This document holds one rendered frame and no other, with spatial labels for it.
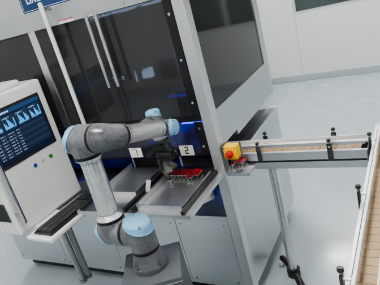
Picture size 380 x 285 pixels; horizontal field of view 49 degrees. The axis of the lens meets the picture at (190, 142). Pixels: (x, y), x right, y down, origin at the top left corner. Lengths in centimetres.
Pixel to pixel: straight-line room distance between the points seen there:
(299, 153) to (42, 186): 145
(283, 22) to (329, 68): 98
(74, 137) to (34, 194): 94
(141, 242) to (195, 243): 91
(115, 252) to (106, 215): 129
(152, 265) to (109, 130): 58
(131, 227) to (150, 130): 40
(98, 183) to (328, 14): 526
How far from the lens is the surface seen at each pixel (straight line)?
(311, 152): 211
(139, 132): 167
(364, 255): 143
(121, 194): 225
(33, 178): 250
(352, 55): 658
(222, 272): 262
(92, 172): 167
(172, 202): 203
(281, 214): 239
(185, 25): 198
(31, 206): 251
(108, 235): 177
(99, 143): 156
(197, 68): 200
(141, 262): 175
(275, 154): 216
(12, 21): 266
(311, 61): 668
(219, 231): 242
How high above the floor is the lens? 182
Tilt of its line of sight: 20 degrees down
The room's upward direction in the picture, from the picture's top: 15 degrees counter-clockwise
